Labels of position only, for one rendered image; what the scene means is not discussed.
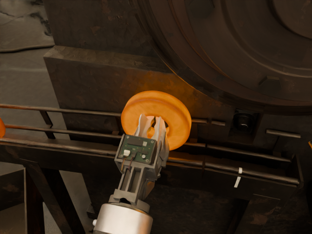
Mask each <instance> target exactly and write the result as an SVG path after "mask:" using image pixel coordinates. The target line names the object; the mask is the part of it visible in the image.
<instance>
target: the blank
mask: <svg viewBox="0 0 312 234"><path fill-rule="evenodd" d="M142 113H143V114H144V115H145V116H146V117H147V116H155V117H161V118H162V119H163V120H164V121H165V122H166V123H167V124H168V127H167V128H166V133H167V139H168V142H169V150H174V149H177V148H179V147H181V146H182V145H183V144H184V143H185V142H186V141H187V139H188V137H189V134H190V129H191V116H190V113H189V111H188V109H187V108H186V106H185V105H184V104H183V103H182V102H181V101H180V100H179V99H177V98H176V97H174V96H172V95H170V94H167V93H165V92H161V91H143V92H140V93H138V94H136V95H134V96H133V97H131V98H130V99H129V101H128V102H127V104H126V106H125V108H124V110H123V112H122V115H121V123H122V127H123V130H124V131H125V133H126V134H128V135H133V134H134V133H135V132H136V129H137V127H138V125H139V118H140V115H141V114H142ZM154 133H155V129H154V128H153V127H151V131H150V132H149V133H148V138H150V139H151V138H152V137H153V135H154Z"/></svg>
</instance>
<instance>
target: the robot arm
mask: <svg viewBox="0 0 312 234"><path fill-rule="evenodd" d="M154 122H156V124H155V126H154V129H155V133H154V135H153V137H152V138H151V139H150V138H148V133H149V132H150V131H151V126H152V124H153V123H154ZM168 157H169V142H168V139H167V133H166V128H165V123H164V120H163V119H162V118H161V117H155V116H147V117H146V116H145V115H144V114H143V113H142V114H141V115H140V118H139V125H138V127H137V129H136V132H135V133H134V134H133V135H128V134H126V135H125V134H123V136H122V139H121V142H120V144H119V147H118V150H117V153H116V156H115V159H114V161H115V163H116V165H117V167H118V168H119V170H120V173H121V174H122V177H121V180H120V184H119V186H118V189H115V191H114V194H113V195H111V196H110V199H109V202H108V203H105V204H103V205H102V206H101V209H100V212H99V215H98V218H97V220H94V221H93V225H94V226H95V227H94V230H93V233H92V234H150V231H151V226H152V222H153V218H152V217H151V216H150V215H149V209H150V205H149V204H147V203H145V202H143V200H145V198H146V197H147V196H148V194H149V193H150V192H151V190H152V189H153V188H154V185H155V180H157V178H159V177H161V176H160V171H161V169H162V168H166V162H167V160H168ZM141 200H142V201H141Z"/></svg>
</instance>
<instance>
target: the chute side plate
mask: <svg viewBox="0 0 312 234"><path fill-rule="evenodd" d="M20 159H25V160H29V161H34V162H38V163H39V165H40V167H41V168H47V169H56V170H62V171H69V172H76V173H82V174H89V175H96V176H104V177H111V178H117V179H121V177H122V174H121V173H120V170H119V168H118V167H117V165H116V163H115V161H114V159H115V156H104V155H98V154H90V153H82V152H74V151H67V150H59V149H48V148H41V147H32V146H25V145H17V144H9V143H0V162H5V163H14V164H21V165H22V163H21V161H20ZM160 176H161V177H159V178H157V180H155V184H159V185H166V186H172V187H179V188H186V189H194V190H201V191H206V192H210V193H215V194H220V195H225V196H230V197H234V198H239V199H244V200H248V201H249V200H250V199H251V197H252V194H257V195H263V196H267V197H272V198H277V199H280V201H279V203H278V204H277V207H282V208H283V207H284V206H285V204H286V203H287V201H288V200H289V198H290V197H291V195H292V194H293V192H294V191H295V189H296V187H297V186H296V185H293V184H288V183H282V182H276V181H272V180H267V179H262V178H257V177H252V176H247V175H240V174H235V173H230V172H226V171H219V170H215V169H209V168H204V172H203V177H202V167H197V166H187V165H181V164H173V163H166V168H162V169H161V171H160ZM238 177H241V178H240V181H239V183H238V186H237V187H234V186H235V183H236V181H237V178H238Z"/></svg>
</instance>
